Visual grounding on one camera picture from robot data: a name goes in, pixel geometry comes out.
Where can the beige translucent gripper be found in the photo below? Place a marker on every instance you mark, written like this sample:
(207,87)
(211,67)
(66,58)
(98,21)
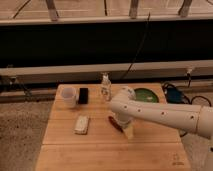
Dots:
(129,131)

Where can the red chili pepper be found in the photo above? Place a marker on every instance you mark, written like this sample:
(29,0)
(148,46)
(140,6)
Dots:
(114,123)

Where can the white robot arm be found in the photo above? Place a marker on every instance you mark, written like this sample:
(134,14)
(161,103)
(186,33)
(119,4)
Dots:
(190,118)

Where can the white sponge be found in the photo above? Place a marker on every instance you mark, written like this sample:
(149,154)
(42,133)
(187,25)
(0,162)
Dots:
(82,125)

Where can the green bowl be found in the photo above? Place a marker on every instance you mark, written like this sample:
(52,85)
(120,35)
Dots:
(146,95)

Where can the clear plastic bottle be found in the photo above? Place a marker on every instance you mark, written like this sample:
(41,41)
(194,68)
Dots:
(106,87)

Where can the blue power box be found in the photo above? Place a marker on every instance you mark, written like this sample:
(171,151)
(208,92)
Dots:
(174,96)

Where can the black rectangular block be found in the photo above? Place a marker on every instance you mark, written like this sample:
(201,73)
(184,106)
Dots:
(83,96)

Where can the white plastic cup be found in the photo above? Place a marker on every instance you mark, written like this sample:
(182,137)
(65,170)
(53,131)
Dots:
(69,96)

